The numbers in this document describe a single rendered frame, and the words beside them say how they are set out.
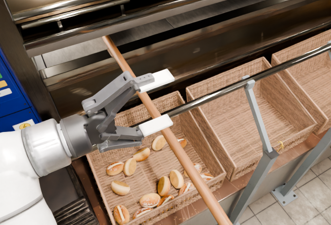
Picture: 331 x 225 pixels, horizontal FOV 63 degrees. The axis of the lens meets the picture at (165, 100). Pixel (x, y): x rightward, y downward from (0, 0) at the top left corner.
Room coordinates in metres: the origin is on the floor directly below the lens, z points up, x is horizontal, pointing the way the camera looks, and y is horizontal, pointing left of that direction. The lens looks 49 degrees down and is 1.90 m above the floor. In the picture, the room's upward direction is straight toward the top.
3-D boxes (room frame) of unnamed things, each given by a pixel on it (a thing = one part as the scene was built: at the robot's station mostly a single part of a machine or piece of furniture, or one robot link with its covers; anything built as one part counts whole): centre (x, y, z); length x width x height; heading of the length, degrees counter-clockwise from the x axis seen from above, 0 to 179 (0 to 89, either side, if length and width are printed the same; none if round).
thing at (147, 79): (0.34, 0.04, 1.57); 0.05 x 0.01 x 0.03; 117
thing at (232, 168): (0.94, -0.46, 0.72); 0.56 x 0.49 x 0.28; 119
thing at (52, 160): (0.26, 0.20, 1.48); 0.09 x 0.06 x 0.09; 27
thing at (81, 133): (0.29, 0.14, 1.48); 0.09 x 0.07 x 0.08; 117
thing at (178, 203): (0.66, 0.07, 0.72); 0.56 x 0.49 x 0.28; 118
